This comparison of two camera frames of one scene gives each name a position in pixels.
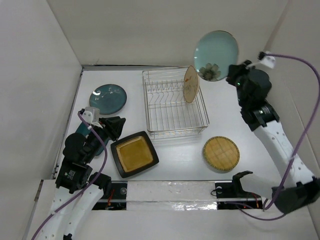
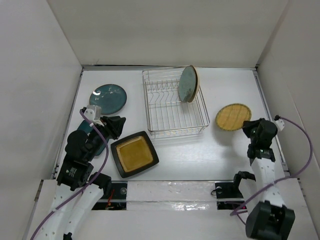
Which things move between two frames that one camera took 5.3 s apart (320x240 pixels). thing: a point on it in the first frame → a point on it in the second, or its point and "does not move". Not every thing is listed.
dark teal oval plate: [84, 129] does not move
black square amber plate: [133, 154] does not move
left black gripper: [115, 124] does not move
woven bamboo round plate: [221, 153] → [231, 116]
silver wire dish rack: [168, 113] does not move
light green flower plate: [215, 52] → [187, 84]
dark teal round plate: [110, 98] does not move
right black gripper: [236, 70] → [247, 124]
